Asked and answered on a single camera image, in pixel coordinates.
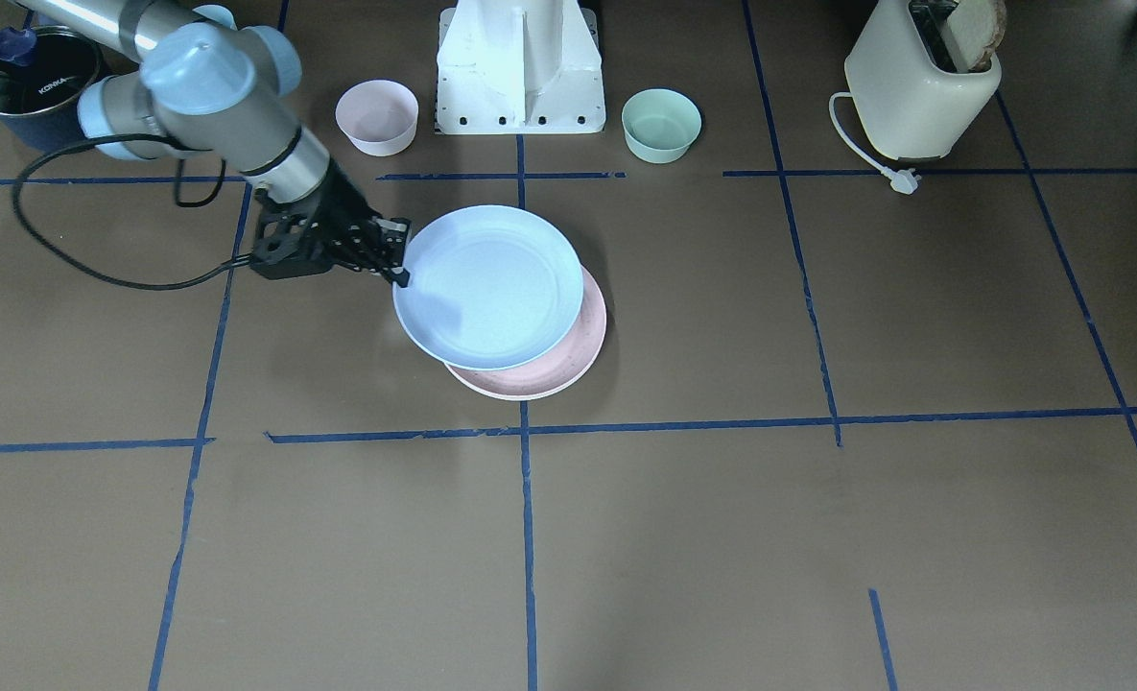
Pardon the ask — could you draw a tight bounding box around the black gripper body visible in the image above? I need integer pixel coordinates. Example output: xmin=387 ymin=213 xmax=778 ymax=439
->
xmin=249 ymin=163 xmax=410 ymax=281

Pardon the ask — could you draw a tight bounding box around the blue plate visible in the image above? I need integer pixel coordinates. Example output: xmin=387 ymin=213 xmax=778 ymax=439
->
xmin=392 ymin=203 xmax=584 ymax=371

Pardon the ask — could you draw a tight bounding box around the pink plate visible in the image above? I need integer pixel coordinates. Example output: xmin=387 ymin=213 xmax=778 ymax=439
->
xmin=445 ymin=270 xmax=608 ymax=402

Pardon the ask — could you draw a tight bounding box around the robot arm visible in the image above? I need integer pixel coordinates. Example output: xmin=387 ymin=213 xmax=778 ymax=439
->
xmin=11 ymin=1 xmax=410 ymax=288

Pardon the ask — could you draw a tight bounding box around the pink bowl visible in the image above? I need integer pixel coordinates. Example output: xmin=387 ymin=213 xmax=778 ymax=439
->
xmin=335 ymin=80 xmax=420 ymax=157

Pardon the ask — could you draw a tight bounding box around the light blue cup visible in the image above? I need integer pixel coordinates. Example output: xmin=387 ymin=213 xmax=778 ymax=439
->
xmin=194 ymin=5 xmax=236 ymax=30

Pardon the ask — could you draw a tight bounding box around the green bowl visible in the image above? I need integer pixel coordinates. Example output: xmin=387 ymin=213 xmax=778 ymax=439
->
xmin=621 ymin=88 xmax=703 ymax=165

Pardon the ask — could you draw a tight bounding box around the dark blue pot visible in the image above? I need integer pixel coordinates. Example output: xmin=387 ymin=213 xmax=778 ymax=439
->
xmin=0 ymin=25 xmax=107 ymax=152

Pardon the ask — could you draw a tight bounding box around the cream toaster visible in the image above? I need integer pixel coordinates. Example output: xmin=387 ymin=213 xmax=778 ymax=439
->
xmin=844 ymin=1 xmax=1003 ymax=161

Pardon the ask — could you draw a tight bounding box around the bread slice in toaster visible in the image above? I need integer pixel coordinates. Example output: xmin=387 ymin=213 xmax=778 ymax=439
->
xmin=941 ymin=0 xmax=1007 ymax=73

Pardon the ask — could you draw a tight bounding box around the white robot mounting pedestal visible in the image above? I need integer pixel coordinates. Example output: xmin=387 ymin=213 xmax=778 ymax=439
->
xmin=434 ymin=1 xmax=607 ymax=135

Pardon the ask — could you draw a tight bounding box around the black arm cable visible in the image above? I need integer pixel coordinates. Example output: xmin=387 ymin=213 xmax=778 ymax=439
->
xmin=11 ymin=132 xmax=262 ymax=292

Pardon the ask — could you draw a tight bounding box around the white power cable with plug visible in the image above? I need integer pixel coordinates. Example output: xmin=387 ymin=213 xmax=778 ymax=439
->
xmin=828 ymin=92 xmax=921 ymax=195

